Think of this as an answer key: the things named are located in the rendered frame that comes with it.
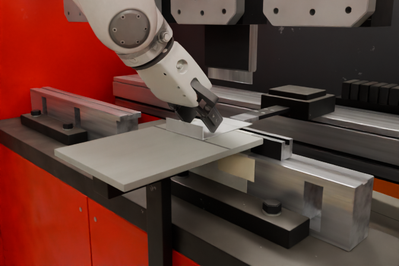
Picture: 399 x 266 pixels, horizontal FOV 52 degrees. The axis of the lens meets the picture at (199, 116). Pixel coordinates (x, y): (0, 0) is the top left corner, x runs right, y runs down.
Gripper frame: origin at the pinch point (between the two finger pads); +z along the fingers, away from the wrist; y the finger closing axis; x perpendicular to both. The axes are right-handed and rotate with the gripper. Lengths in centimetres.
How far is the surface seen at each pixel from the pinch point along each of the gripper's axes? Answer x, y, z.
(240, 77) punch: -8.5, -4.0, -1.2
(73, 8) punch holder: -12.6, 43.4, -13.0
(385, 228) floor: -69, 30, 194
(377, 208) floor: -86, 43, 208
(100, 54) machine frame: -25, 84, 18
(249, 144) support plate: 1.3, -10.5, 2.4
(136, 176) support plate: 16.6, -9.5, -11.0
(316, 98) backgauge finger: -21.4, -5.6, 18.4
